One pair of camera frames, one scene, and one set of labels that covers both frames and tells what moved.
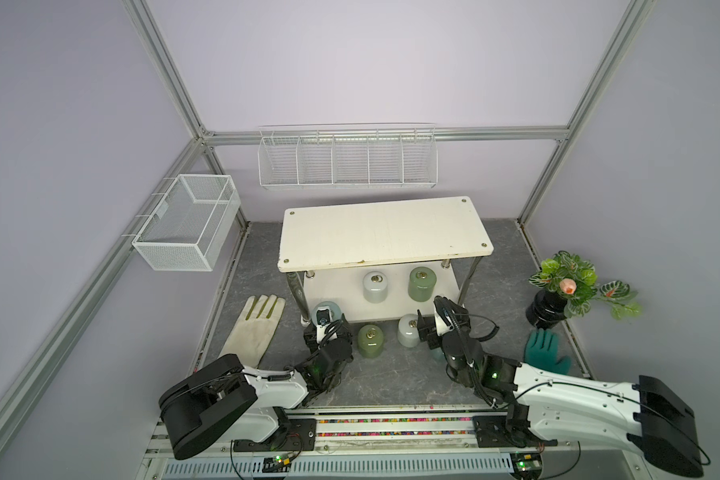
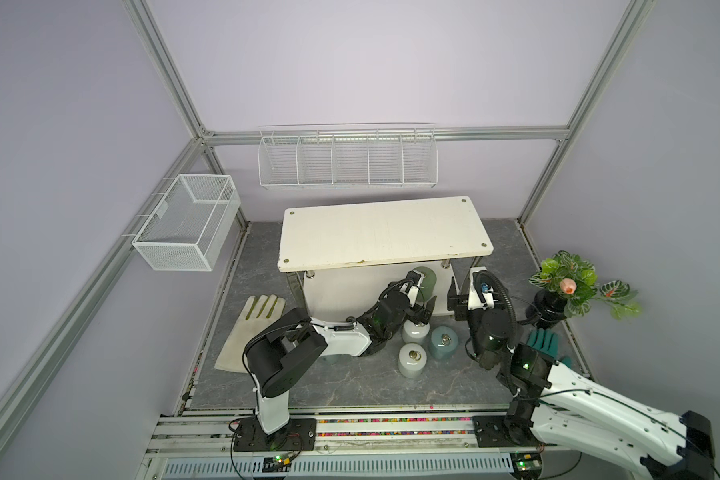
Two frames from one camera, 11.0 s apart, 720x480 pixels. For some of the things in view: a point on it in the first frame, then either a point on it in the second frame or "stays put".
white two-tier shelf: x=327 y=251 stays put
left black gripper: x=310 y=339 → x=417 y=312
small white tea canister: x=375 y=286 → x=415 y=333
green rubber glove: x=541 y=350 stays put
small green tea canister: x=421 y=283 stays put
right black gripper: x=427 y=332 → x=460 y=305
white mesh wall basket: x=187 y=224 stays put
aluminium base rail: x=398 y=446 stays put
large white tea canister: x=408 y=330 → x=412 y=360
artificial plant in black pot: x=566 y=288 stays put
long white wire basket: x=353 y=156 stays put
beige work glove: x=250 y=338 stays put
